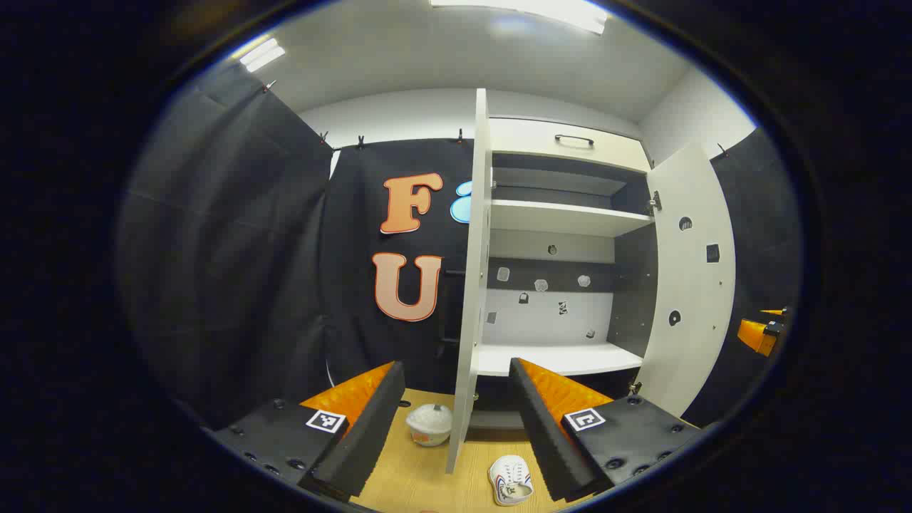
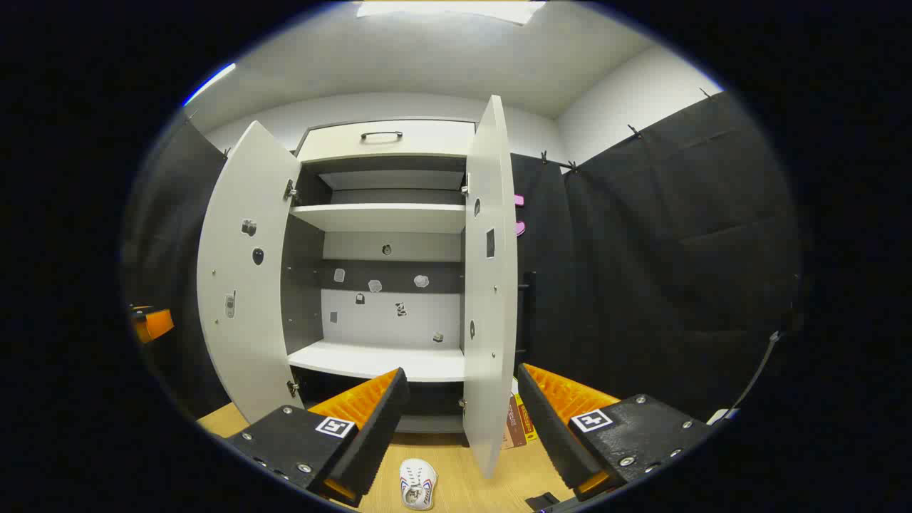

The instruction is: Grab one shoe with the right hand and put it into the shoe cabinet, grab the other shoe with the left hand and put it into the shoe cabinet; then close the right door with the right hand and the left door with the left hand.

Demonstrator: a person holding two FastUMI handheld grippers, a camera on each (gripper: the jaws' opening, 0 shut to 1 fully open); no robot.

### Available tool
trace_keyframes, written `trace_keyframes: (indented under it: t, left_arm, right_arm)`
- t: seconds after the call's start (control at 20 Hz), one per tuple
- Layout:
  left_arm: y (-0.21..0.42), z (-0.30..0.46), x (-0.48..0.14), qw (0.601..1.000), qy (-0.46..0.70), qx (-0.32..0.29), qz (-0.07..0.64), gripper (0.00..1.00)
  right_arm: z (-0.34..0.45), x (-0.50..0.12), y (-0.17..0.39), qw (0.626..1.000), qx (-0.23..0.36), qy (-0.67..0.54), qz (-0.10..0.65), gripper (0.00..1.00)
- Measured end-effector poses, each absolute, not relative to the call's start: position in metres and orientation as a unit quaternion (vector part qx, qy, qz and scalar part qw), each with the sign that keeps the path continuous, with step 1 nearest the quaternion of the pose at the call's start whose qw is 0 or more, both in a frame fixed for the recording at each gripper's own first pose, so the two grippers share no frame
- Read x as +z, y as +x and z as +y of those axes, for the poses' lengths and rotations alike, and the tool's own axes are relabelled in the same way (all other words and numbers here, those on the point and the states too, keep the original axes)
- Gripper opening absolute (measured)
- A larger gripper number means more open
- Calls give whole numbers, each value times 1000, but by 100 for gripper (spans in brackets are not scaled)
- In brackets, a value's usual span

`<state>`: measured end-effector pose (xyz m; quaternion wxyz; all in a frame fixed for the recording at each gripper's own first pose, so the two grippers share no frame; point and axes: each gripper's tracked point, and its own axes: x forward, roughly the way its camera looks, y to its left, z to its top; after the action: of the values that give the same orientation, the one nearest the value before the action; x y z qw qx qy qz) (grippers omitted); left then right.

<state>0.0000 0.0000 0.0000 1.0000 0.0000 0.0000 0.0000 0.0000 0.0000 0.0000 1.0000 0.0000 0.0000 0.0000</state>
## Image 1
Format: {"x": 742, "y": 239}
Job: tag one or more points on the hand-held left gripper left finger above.
{"x": 370, "y": 427}

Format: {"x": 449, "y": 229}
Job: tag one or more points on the ceiling light panel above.
{"x": 262, "y": 54}
{"x": 527, "y": 11}

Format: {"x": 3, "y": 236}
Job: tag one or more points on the white cabinet drawer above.
{"x": 520, "y": 139}

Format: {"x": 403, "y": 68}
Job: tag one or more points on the white shoe cabinet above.
{"x": 548, "y": 360}

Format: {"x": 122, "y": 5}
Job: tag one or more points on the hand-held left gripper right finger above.
{"x": 538, "y": 434}

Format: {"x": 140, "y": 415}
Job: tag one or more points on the white plush toy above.
{"x": 429, "y": 427}

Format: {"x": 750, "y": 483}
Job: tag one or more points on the white striped canvas shoe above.
{"x": 509, "y": 479}

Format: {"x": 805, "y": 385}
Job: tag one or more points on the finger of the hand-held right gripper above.
{"x": 755, "y": 336}

